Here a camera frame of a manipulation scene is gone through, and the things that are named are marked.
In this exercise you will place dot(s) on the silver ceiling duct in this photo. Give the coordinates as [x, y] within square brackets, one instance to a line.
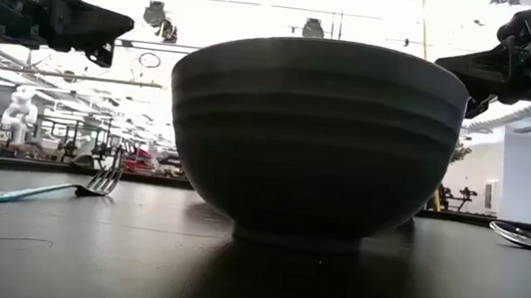
[499, 118]

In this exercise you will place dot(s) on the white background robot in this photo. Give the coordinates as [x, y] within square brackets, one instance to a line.
[19, 113]

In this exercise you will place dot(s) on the black table frame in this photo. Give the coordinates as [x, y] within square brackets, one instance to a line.
[18, 166]

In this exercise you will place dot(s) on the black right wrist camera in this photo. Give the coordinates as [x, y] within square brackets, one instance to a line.
[525, 23]

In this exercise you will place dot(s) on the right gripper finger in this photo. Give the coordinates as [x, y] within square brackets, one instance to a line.
[475, 106]
[485, 69]

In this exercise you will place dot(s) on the black equipment stand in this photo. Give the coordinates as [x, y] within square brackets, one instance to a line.
[460, 196]

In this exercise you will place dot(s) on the black ribbed bowl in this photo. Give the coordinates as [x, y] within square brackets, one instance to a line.
[314, 139]

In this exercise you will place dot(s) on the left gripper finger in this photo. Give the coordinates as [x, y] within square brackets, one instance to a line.
[89, 23]
[100, 56]

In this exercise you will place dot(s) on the yellow post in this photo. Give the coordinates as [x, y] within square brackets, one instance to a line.
[437, 201]

